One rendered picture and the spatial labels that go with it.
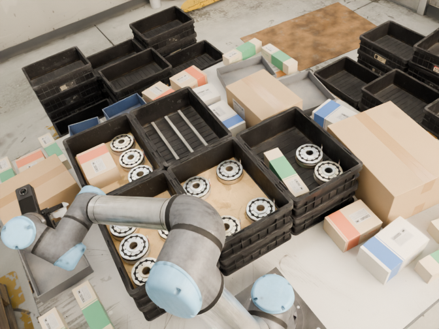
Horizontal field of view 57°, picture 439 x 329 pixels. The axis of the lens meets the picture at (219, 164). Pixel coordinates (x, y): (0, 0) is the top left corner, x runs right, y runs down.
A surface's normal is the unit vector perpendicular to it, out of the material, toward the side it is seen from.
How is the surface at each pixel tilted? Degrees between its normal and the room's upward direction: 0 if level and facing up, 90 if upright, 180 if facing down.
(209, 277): 71
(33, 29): 90
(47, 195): 0
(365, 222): 0
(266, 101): 0
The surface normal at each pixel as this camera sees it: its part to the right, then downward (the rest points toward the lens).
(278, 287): -0.06, -0.71
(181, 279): 0.18, -0.48
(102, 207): -0.52, -0.27
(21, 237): 0.21, -0.02
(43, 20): 0.54, 0.59
